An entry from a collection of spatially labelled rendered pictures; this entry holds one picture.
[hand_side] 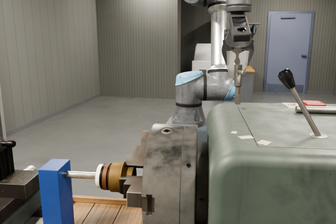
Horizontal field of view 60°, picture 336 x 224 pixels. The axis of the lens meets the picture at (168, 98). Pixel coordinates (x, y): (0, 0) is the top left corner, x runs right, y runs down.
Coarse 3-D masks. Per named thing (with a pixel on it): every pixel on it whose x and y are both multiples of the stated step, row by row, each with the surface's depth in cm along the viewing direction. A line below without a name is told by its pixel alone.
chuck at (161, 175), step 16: (160, 128) 78; (176, 128) 78; (160, 144) 72; (176, 144) 72; (144, 160) 70; (160, 160) 69; (176, 160) 69; (144, 176) 68; (160, 176) 68; (176, 176) 67; (144, 192) 67; (160, 192) 67; (176, 192) 66; (160, 208) 67; (176, 208) 67
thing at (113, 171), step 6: (114, 162) 84; (120, 162) 84; (102, 168) 82; (108, 168) 82; (114, 168) 81; (120, 168) 81; (126, 168) 83; (132, 168) 82; (102, 174) 81; (108, 174) 81; (114, 174) 80; (120, 174) 80; (126, 174) 81; (132, 174) 81; (102, 180) 81; (108, 180) 80; (114, 180) 80; (102, 186) 81; (108, 186) 81; (114, 186) 80
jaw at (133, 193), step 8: (128, 176) 79; (136, 176) 79; (120, 184) 78; (128, 184) 74; (136, 184) 74; (120, 192) 78; (128, 192) 70; (136, 192) 70; (128, 200) 70; (136, 200) 70; (144, 200) 68; (152, 200) 68; (144, 208) 68; (152, 208) 68
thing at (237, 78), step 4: (236, 64) 82; (240, 64) 82; (236, 68) 82; (240, 68) 82; (236, 76) 82; (240, 76) 82; (236, 80) 82; (240, 80) 82; (236, 84) 83; (240, 84) 83; (236, 88) 83; (236, 92) 83; (236, 96) 83; (236, 100) 83
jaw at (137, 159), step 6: (144, 132) 87; (144, 138) 86; (144, 144) 85; (138, 150) 85; (144, 150) 85; (126, 156) 84; (132, 156) 84; (138, 156) 84; (126, 162) 84; (132, 162) 83; (138, 162) 83
